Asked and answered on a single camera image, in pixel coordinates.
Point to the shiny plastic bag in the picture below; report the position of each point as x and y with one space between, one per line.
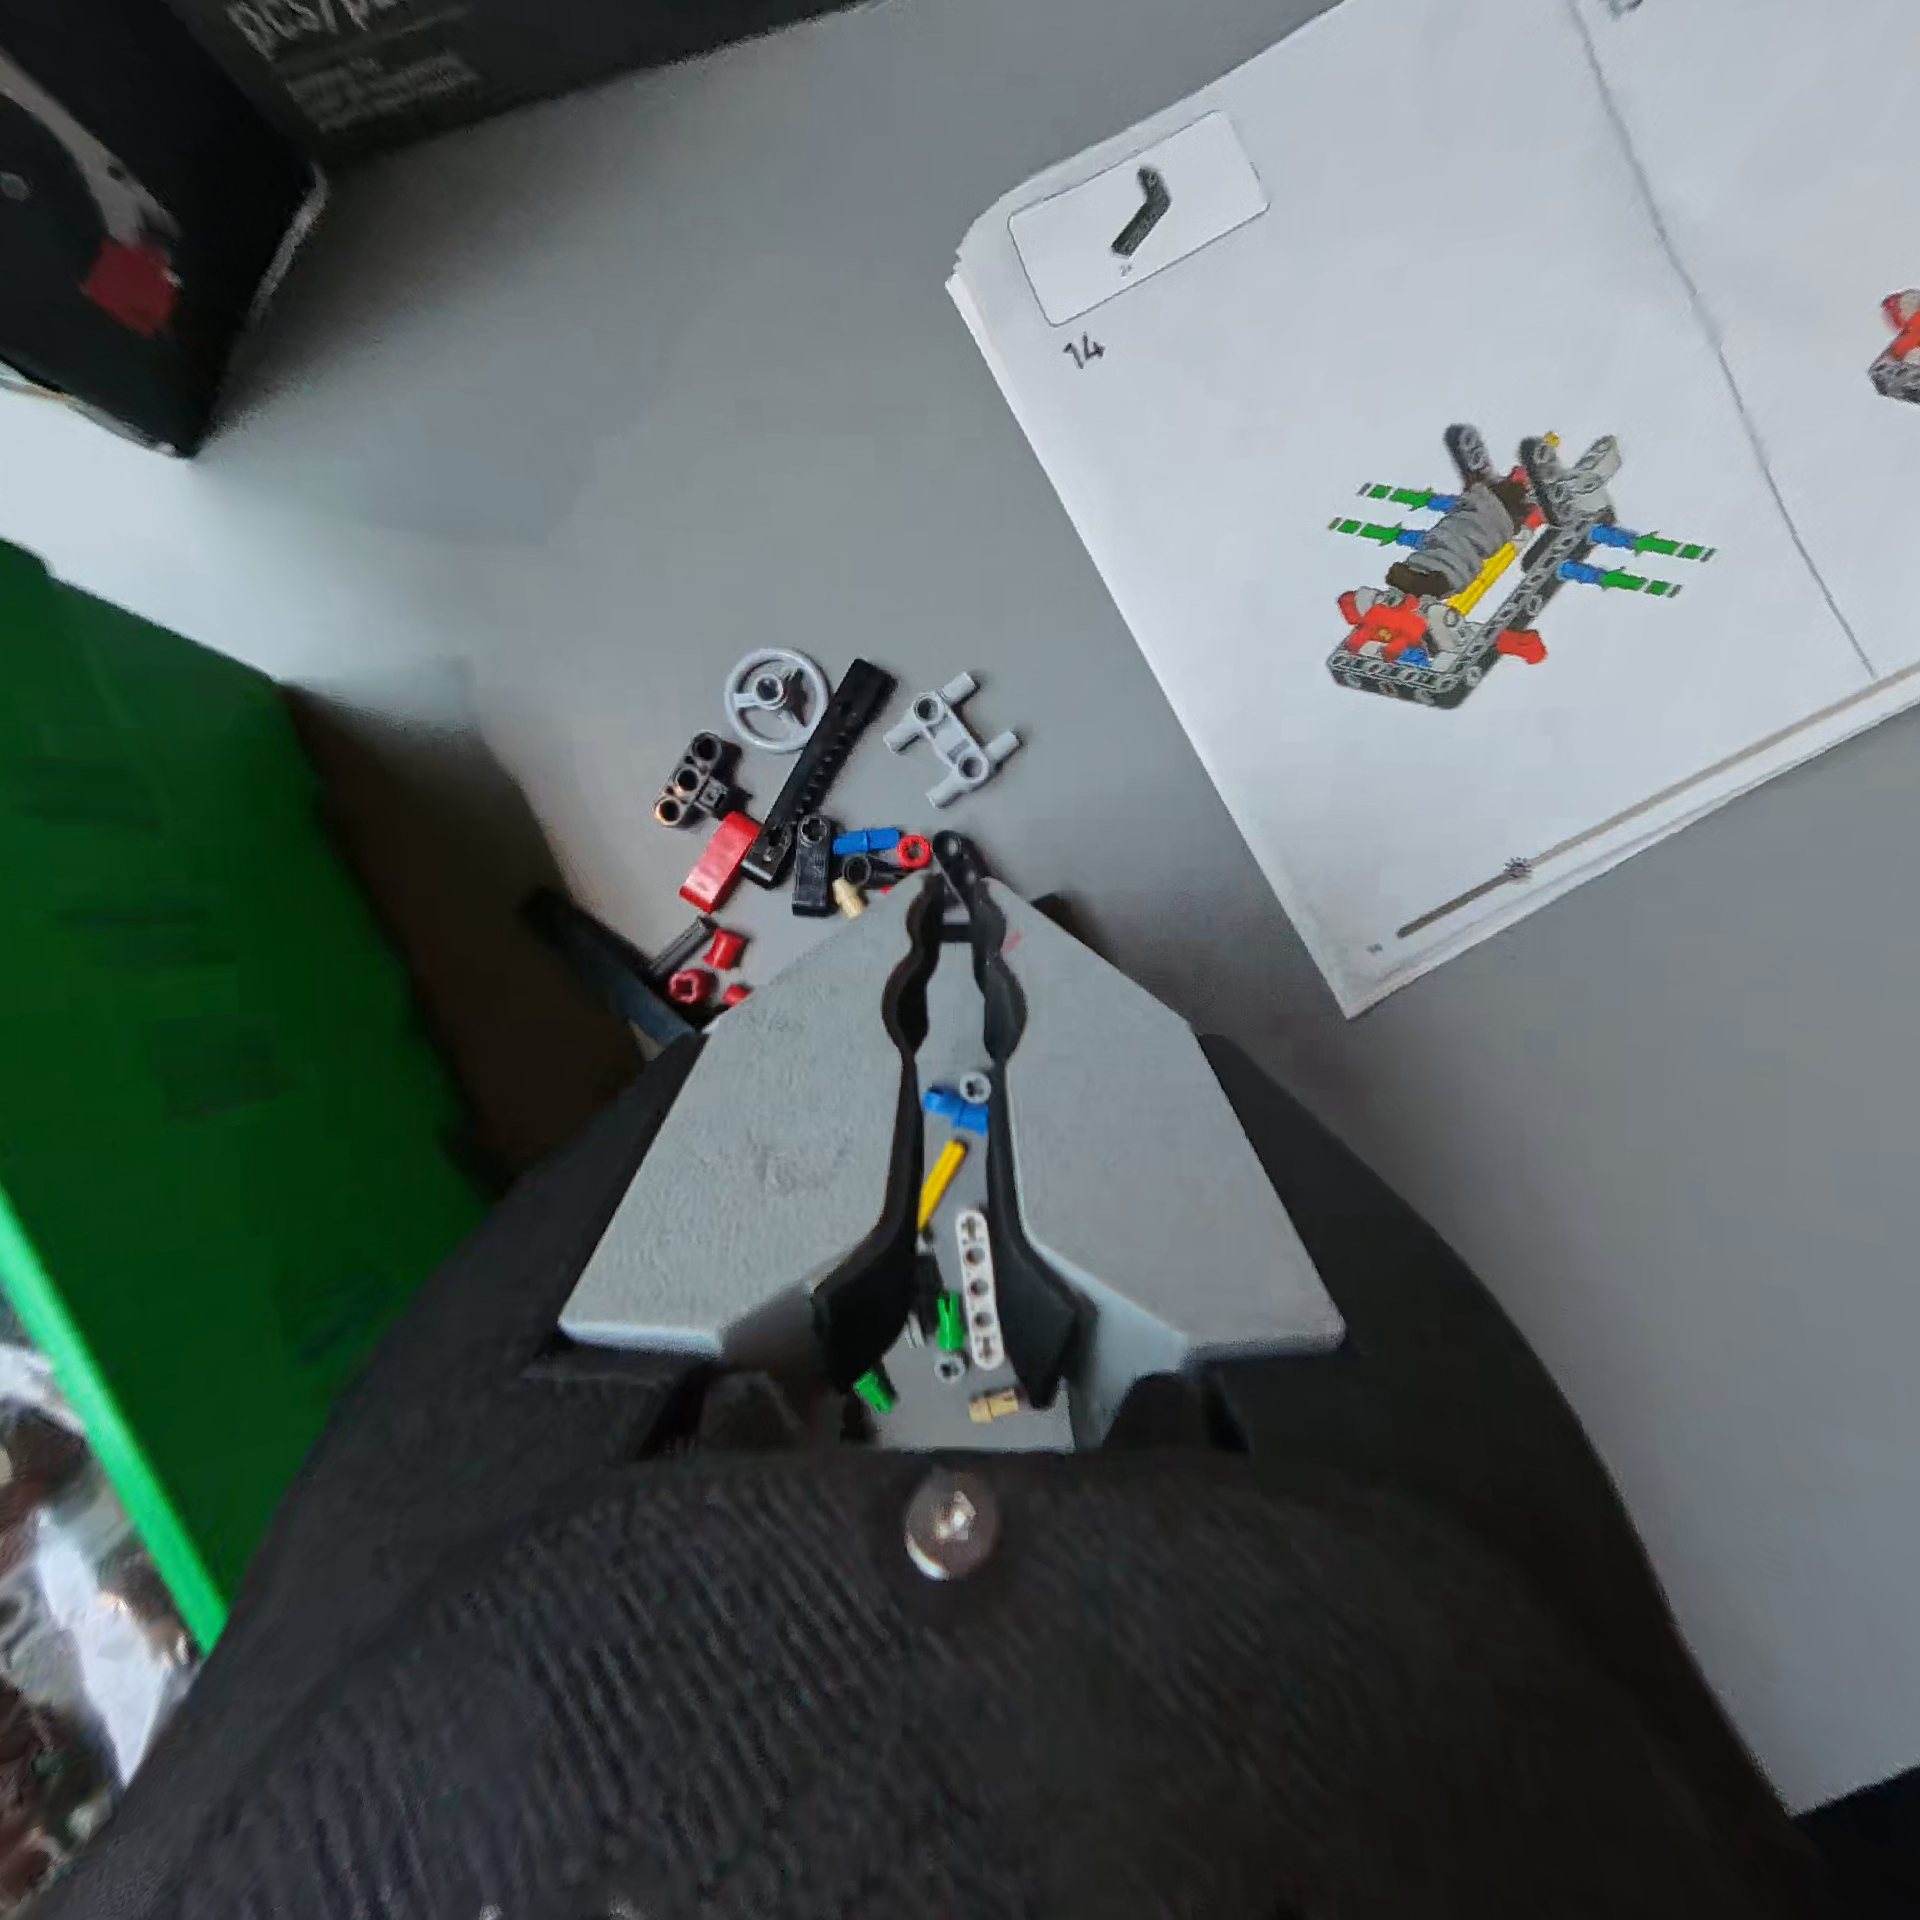
75 1573

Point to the person's legs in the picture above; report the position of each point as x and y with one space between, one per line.
1875 1875

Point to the pile of lego pieces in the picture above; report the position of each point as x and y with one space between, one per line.
817 751

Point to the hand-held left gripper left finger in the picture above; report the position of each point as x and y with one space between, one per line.
766 1154

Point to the open instruction booklet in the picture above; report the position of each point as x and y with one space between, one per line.
1351 297

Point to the black lego connector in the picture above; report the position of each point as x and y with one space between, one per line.
957 864

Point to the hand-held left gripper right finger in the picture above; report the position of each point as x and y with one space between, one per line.
1156 1171

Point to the green plastic bin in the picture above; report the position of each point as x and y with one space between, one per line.
179 901

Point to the black car printed box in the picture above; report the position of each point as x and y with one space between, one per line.
149 225

